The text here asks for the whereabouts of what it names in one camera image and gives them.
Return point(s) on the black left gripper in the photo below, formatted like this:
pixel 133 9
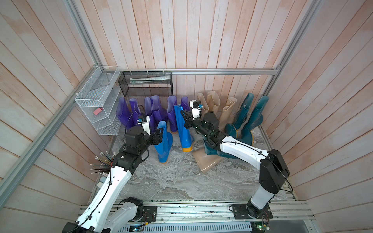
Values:
pixel 157 137

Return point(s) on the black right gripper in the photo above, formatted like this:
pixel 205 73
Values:
pixel 187 115

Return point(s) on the purple rain boot back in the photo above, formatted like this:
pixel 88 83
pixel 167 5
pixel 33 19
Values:
pixel 185 103

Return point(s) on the purple rain boot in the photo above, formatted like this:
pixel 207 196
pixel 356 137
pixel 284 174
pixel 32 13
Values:
pixel 159 113
pixel 136 111
pixel 172 101
pixel 185 103
pixel 148 112
pixel 123 114

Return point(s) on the blue rain boot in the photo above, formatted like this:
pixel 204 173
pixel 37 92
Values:
pixel 186 138
pixel 163 148

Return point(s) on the beige rain boot large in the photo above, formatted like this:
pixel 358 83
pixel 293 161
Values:
pixel 205 108

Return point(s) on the blue rain boot front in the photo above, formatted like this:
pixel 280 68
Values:
pixel 186 138

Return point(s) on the teal rain boot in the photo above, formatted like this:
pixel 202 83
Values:
pixel 231 130
pixel 246 138
pixel 256 117
pixel 242 113

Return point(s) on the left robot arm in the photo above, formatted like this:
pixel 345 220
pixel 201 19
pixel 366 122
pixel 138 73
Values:
pixel 97 218

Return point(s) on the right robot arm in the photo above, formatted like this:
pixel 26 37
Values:
pixel 273 171

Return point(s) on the beige rain boot lying small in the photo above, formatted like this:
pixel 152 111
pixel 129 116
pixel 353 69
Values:
pixel 205 161

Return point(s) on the cup of pens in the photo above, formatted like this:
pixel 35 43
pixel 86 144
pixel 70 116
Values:
pixel 104 163

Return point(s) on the paper sheet in basket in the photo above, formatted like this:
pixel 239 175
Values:
pixel 150 80

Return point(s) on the pink eraser block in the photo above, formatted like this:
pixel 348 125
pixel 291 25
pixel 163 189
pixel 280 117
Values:
pixel 97 111

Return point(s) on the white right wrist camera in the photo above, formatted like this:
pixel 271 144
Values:
pixel 196 108

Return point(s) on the black mesh wall basket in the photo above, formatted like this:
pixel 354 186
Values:
pixel 144 90

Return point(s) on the white wire wall shelf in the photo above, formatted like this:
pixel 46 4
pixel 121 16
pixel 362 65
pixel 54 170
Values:
pixel 100 89

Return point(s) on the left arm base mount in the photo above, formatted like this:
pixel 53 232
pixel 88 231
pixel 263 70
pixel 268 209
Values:
pixel 144 213

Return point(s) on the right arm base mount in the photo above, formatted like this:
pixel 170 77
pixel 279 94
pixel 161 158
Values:
pixel 249 211

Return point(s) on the aluminium frame rails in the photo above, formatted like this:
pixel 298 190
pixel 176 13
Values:
pixel 48 48

